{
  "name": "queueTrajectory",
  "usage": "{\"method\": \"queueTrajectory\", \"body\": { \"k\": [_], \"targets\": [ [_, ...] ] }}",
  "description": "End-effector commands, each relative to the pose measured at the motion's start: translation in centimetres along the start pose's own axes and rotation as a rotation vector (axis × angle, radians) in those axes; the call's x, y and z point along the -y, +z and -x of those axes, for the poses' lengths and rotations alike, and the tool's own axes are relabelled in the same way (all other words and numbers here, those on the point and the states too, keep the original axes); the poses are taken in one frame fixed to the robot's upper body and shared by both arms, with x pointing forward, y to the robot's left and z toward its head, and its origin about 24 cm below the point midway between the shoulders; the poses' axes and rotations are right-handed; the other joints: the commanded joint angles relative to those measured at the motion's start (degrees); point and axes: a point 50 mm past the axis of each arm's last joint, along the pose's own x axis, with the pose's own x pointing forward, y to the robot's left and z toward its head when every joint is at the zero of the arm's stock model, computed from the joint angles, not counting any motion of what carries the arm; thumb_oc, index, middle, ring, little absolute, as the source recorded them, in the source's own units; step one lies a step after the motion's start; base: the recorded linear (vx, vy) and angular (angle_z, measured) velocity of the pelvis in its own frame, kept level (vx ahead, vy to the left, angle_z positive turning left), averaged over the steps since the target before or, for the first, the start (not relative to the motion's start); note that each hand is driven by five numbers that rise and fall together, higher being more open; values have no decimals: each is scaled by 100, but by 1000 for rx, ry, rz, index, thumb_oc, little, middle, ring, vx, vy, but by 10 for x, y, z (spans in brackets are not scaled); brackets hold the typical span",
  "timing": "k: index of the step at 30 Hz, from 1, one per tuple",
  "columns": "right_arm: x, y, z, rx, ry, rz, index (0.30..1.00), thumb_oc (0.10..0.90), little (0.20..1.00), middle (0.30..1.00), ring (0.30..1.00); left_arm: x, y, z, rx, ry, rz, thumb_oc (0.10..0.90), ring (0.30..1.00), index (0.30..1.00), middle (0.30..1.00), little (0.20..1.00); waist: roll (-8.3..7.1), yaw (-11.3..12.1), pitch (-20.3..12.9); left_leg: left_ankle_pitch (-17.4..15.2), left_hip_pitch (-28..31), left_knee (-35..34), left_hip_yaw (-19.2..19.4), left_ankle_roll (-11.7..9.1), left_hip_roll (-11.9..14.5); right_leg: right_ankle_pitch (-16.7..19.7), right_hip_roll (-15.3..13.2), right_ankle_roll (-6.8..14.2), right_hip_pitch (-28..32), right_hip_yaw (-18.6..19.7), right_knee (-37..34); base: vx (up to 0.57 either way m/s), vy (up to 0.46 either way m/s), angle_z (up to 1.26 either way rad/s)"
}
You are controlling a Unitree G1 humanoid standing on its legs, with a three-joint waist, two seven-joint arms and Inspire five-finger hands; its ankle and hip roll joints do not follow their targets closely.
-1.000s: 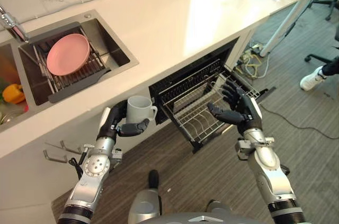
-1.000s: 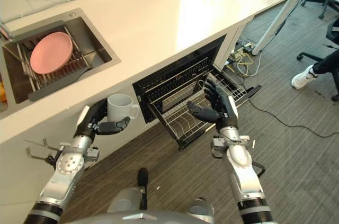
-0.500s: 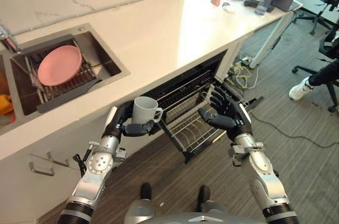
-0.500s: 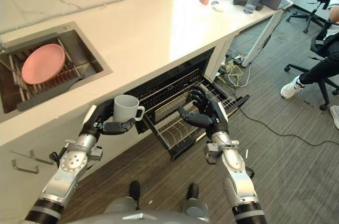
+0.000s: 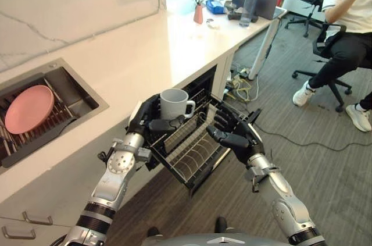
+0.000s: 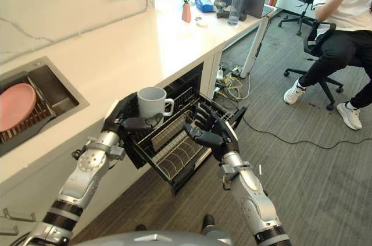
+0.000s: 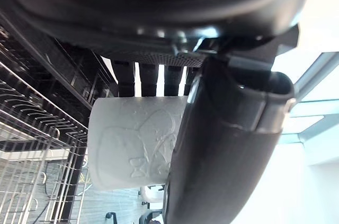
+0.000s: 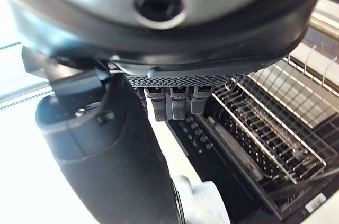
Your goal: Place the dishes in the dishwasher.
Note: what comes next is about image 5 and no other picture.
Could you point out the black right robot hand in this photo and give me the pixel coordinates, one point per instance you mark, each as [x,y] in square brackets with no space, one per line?
[232,132]

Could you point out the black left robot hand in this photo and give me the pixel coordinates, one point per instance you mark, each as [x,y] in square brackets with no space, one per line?
[143,113]

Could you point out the white ceramic mug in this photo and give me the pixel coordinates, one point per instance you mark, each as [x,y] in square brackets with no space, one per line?
[173,104]

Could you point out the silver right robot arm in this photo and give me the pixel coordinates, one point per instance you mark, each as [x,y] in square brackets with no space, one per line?
[279,196]

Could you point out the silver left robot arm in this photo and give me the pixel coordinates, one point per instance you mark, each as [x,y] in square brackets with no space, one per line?
[110,182]

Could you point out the black dishwasher drawer rack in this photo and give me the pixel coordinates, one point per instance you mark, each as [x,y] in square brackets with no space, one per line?
[190,138]

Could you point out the white desk leg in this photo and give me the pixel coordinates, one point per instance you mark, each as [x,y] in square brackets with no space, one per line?
[263,51]

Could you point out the dark robot foot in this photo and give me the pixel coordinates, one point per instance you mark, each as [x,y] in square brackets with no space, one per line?
[221,224]
[153,231]

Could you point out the steel sink basin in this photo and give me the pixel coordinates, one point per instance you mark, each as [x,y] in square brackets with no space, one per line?
[48,109]

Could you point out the black sink drain rack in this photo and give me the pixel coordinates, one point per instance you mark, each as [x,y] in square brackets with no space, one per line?
[37,129]

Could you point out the grey robot torso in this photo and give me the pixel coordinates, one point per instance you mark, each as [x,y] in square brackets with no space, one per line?
[215,240]

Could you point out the small white desk object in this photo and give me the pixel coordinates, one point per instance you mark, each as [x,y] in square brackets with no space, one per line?
[213,23]

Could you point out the pink plate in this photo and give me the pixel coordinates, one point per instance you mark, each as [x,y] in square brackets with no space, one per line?
[29,109]

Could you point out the dark bowl with items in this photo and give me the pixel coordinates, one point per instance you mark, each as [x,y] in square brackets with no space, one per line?
[236,10]

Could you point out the pink vase with flowers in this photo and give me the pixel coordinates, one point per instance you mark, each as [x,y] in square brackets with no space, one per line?
[198,3]

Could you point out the blue tissue box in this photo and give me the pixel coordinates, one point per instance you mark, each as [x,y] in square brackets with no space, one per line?
[215,6]

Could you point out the clear water bottle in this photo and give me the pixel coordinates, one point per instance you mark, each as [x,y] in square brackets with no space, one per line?
[249,3]

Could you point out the person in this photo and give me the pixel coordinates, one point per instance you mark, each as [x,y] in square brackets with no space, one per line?
[340,39]

